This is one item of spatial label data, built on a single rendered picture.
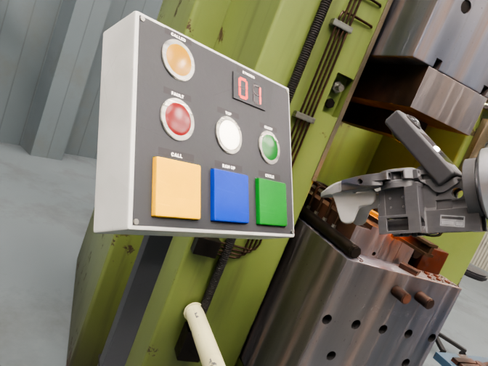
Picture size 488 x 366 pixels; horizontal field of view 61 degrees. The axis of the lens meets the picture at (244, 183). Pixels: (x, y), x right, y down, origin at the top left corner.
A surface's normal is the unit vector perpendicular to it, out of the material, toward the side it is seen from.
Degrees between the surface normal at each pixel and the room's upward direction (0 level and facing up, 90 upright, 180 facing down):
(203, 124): 60
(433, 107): 90
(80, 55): 90
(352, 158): 90
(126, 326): 90
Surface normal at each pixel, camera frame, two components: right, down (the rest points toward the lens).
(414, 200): -0.66, -0.12
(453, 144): -0.88, -0.27
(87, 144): 0.67, 0.38
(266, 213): 0.75, -0.13
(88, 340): 0.32, 0.30
